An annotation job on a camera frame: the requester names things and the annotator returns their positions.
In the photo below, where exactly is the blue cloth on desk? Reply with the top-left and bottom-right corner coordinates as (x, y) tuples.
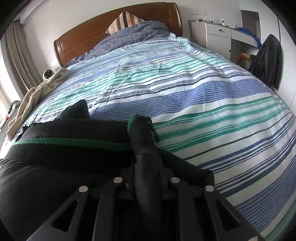
(236, 27), (262, 49)

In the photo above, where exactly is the dark garment on chair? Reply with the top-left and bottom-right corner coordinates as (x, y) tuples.
(248, 34), (282, 90)

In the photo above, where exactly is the white round fan heater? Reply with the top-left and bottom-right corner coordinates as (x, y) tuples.
(42, 69), (55, 81)

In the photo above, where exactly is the black puffer jacket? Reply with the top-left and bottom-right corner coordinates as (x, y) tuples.
(1, 100), (214, 240)

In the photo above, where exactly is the striped blue green bedspread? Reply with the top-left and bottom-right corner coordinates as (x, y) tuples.
(24, 37), (295, 240)

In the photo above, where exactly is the striped brown white pillow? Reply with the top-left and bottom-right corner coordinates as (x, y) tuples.
(105, 11), (144, 35)

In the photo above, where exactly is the white air conditioner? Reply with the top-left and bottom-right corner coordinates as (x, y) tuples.
(20, 0), (48, 24)

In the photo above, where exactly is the beige curtain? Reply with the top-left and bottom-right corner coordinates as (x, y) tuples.
(6, 20), (43, 92)

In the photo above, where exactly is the blue checked duvet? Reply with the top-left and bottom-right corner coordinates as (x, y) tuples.
(66, 21), (171, 67)

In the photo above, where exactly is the wooden chair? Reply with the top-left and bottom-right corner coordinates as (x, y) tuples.
(237, 53), (255, 66)

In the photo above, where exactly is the wooden headboard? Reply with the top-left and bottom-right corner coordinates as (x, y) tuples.
(54, 2), (183, 67)

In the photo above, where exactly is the cream fleece blanket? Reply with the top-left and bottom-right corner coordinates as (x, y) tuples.
(6, 67), (68, 141)

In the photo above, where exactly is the white vanity desk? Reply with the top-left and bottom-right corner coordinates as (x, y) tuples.
(189, 20), (257, 63)

